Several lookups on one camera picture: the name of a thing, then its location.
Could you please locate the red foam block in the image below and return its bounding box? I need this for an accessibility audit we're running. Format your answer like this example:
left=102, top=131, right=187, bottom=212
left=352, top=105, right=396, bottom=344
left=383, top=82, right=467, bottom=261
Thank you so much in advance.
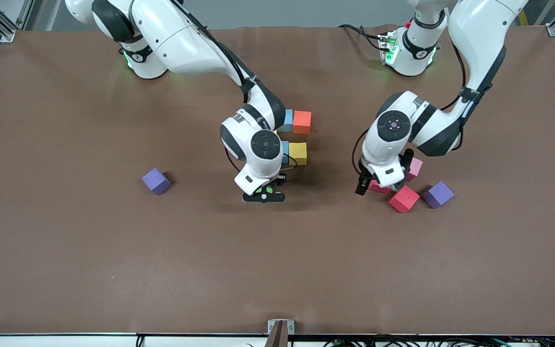
left=368, top=179, right=394, bottom=194
left=388, top=185, right=421, bottom=214

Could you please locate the yellow foam block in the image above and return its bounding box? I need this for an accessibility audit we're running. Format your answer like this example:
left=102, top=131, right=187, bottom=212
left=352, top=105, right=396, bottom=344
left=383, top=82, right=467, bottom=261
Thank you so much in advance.
left=289, top=142, right=308, bottom=166

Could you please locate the orange foam block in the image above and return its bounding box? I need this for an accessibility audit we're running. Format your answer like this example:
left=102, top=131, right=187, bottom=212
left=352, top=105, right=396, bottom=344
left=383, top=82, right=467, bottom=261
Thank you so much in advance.
left=292, top=110, right=313, bottom=135

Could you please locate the left arm base connector plate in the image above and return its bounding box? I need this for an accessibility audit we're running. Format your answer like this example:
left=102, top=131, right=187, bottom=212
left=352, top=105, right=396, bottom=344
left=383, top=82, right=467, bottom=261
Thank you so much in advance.
left=378, top=30, right=400, bottom=66

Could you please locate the pink foam block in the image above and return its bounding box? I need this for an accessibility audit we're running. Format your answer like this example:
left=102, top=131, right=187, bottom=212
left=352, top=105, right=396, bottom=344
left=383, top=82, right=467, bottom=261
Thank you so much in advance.
left=405, top=157, right=424, bottom=182

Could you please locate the purple foam block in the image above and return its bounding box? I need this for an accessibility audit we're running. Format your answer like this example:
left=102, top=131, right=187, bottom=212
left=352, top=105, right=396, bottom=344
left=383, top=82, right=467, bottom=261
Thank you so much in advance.
left=142, top=168, right=172, bottom=196
left=422, top=181, right=455, bottom=210

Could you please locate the brown table cover sheet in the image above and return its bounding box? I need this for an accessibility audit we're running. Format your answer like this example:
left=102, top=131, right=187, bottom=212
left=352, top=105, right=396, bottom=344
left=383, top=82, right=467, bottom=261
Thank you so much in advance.
left=0, top=24, right=555, bottom=335

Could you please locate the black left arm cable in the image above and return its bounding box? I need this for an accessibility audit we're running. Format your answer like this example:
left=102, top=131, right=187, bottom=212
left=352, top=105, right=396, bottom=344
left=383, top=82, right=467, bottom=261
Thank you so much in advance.
left=352, top=41, right=492, bottom=176

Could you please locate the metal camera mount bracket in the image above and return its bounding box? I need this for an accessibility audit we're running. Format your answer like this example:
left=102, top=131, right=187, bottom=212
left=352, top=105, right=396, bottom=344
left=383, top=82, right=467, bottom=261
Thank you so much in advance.
left=267, top=319, right=295, bottom=347

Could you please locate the black base cable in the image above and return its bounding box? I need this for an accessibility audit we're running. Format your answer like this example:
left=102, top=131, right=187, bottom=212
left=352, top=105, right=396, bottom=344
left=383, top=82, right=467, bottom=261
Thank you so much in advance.
left=338, top=24, right=385, bottom=51

